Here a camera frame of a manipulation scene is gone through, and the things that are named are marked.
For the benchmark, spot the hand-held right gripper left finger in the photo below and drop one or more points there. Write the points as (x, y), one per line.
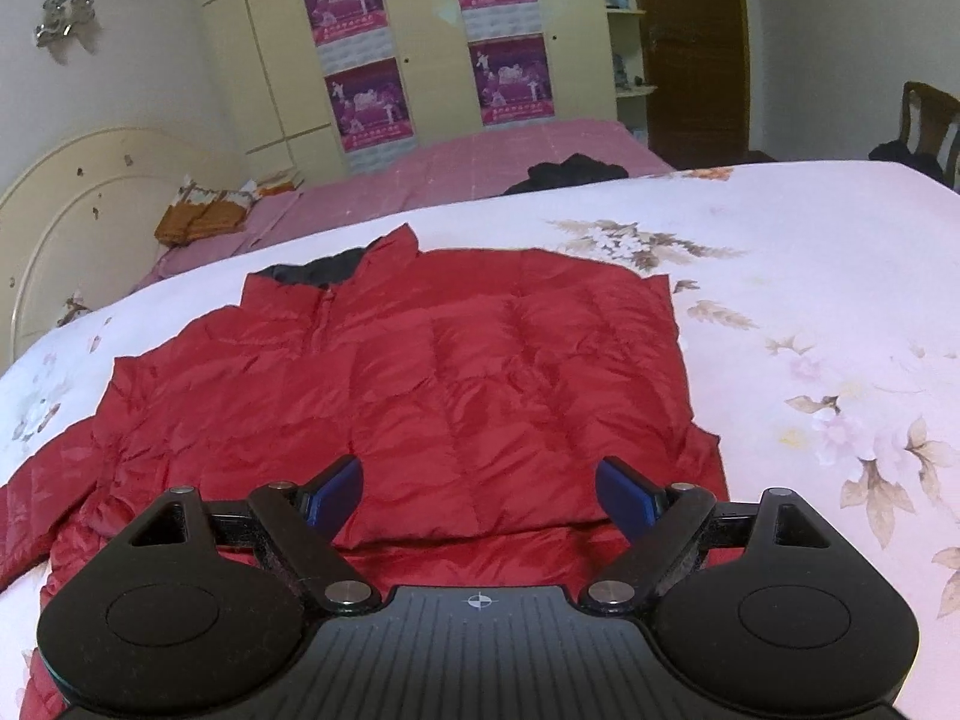
(337, 496)

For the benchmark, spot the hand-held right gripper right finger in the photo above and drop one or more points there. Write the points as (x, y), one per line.
(626, 499)

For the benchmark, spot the red down jacket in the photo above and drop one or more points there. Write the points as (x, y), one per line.
(487, 390)

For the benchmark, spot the orange and white folded cloth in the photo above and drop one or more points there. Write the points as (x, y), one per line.
(202, 217)

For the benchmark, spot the dark cloth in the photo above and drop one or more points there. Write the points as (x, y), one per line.
(570, 172)

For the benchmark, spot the pink bed sheet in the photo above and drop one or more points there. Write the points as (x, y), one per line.
(465, 165)

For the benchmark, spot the cream bed headboard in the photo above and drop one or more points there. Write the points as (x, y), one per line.
(75, 202)

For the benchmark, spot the brown wooden door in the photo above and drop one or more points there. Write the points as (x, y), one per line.
(690, 52)

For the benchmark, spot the cream wardrobe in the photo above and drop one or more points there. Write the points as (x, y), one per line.
(255, 52)

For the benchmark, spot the wooden chair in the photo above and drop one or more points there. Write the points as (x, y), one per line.
(930, 120)

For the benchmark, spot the glass wall lamp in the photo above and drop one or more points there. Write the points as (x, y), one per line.
(64, 0)

